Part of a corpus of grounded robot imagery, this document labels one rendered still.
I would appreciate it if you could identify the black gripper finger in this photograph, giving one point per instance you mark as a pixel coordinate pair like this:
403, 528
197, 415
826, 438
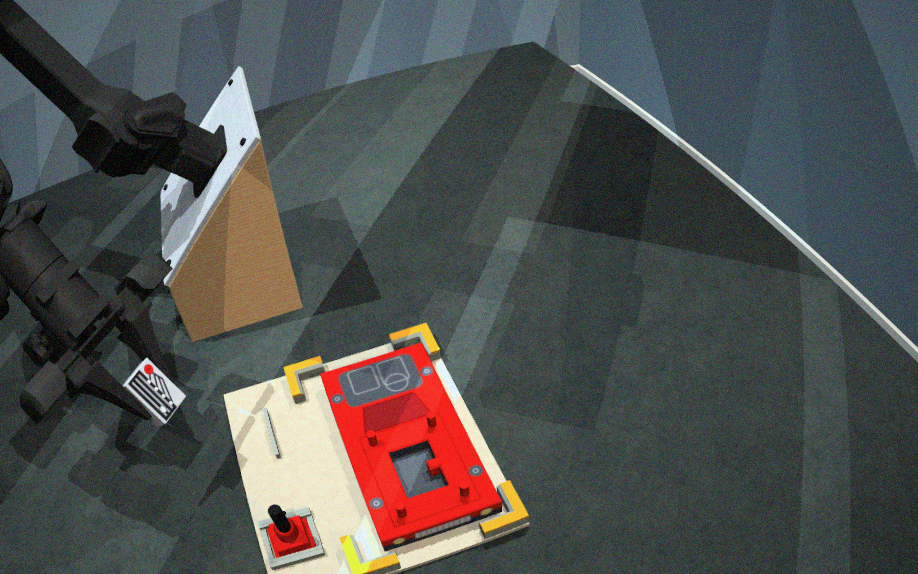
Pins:
140, 337
99, 383

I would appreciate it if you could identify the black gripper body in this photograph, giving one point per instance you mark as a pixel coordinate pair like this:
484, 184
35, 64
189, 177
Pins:
68, 307

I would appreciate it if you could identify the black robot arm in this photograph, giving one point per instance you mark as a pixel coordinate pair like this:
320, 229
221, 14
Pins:
118, 133

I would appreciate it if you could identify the red toy car body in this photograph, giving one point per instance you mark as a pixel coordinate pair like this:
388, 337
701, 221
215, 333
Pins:
414, 462

